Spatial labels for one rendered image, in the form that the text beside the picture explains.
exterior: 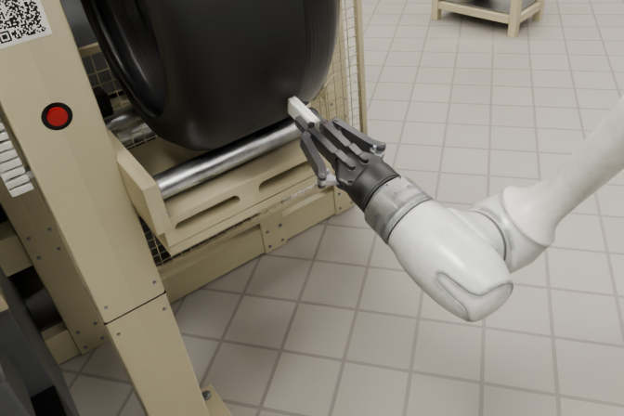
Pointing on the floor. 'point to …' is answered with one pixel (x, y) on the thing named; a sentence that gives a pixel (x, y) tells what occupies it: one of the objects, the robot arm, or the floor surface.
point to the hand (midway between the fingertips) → (303, 116)
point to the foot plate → (214, 402)
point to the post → (91, 199)
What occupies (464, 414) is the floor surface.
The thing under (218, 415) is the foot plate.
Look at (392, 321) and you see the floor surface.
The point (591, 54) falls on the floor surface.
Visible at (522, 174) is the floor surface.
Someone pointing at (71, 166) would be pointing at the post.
